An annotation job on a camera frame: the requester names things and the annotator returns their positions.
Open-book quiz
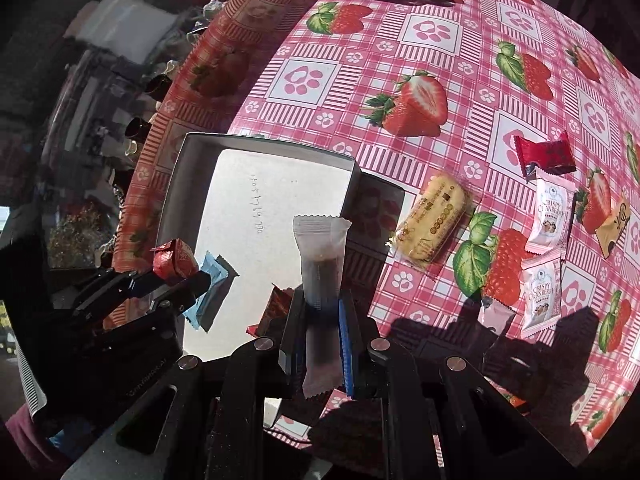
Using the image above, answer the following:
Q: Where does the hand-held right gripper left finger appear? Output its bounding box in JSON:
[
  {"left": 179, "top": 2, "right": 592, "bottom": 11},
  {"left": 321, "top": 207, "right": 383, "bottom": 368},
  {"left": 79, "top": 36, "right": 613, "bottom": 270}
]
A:
[{"left": 62, "top": 287, "right": 307, "bottom": 480}]

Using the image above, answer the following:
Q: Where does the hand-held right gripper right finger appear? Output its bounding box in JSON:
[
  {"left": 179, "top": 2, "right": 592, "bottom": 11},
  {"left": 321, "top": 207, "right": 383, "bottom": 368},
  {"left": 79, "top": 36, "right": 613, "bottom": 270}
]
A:
[{"left": 337, "top": 292, "right": 571, "bottom": 480}]

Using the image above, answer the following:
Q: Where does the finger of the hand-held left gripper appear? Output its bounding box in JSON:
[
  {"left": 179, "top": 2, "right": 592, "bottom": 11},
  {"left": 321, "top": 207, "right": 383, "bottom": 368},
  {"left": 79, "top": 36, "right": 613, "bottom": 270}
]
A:
[
  {"left": 70, "top": 267, "right": 161, "bottom": 321},
  {"left": 145, "top": 270, "right": 213, "bottom": 322}
]

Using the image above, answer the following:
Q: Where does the red foil candy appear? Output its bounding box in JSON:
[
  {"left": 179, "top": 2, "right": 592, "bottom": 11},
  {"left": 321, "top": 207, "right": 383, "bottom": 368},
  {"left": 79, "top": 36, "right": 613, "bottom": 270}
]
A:
[{"left": 150, "top": 239, "right": 201, "bottom": 281}]

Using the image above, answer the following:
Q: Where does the translucent white snack packet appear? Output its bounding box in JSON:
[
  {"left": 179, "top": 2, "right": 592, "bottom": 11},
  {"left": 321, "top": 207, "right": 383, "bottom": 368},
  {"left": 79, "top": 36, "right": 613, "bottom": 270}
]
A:
[{"left": 292, "top": 214, "right": 353, "bottom": 401}]

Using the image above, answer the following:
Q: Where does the red snack packet black label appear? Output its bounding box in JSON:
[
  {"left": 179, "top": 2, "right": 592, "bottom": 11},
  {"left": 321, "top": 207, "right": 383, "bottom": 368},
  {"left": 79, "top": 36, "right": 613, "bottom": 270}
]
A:
[{"left": 513, "top": 130, "right": 577, "bottom": 178}]

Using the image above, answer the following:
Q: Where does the person's left forearm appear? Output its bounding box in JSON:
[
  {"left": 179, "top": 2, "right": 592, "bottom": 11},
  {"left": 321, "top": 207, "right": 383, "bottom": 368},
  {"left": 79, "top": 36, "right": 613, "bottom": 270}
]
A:
[{"left": 0, "top": 402, "right": 66, "bottom": 480}]

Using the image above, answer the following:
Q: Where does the blue snack packet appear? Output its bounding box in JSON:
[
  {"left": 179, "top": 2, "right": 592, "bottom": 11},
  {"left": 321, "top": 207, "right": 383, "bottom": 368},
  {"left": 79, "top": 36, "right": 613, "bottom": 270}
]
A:
[{"left": 181, "top": 252, "right": 240, "bottom": 333}]

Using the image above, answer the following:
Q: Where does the red square snack packet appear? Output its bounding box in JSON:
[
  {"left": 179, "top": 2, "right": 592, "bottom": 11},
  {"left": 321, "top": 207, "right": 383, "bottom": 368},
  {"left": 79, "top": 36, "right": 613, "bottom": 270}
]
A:
[{"left": 246, "top": 282, "right": 296, "bottom": 338}]

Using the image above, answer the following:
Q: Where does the small pale pink packet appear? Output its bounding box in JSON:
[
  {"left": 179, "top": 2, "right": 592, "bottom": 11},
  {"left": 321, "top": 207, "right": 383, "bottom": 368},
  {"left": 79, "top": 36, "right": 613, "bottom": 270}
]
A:
[{"left": 475, "top": 295, "right": 517, "bottom": 336}]

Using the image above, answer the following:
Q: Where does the yellow biscuit packet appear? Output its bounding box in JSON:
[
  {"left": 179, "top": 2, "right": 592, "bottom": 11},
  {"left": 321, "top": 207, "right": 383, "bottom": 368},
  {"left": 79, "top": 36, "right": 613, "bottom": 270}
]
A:
[{"left": 385, "top": 170, "right": 473, "bottom": 266}]

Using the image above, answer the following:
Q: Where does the pink white snack packet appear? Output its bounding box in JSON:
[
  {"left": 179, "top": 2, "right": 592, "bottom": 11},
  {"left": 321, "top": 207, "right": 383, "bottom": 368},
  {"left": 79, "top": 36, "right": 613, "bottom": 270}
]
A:
[
  {"left": 524, "top": 169, "right": 577, "bottom": 256},
  {"left": 519, "top": 255, "right": 563, "bottom": 341}
]

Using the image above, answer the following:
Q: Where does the strawberry print tablecloth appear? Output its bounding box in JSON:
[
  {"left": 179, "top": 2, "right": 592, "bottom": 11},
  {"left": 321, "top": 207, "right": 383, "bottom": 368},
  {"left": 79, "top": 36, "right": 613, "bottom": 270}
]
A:
[{"left": 107, "top": 0, "right": 640, "bottom": 466}]

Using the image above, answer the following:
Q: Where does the tan snack packet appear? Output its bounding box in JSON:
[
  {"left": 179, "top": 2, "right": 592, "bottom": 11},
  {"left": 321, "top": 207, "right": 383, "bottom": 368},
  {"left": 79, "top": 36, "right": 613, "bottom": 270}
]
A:
[{"left": 594, "top": 195, "right": 632, "bottom": 260}]

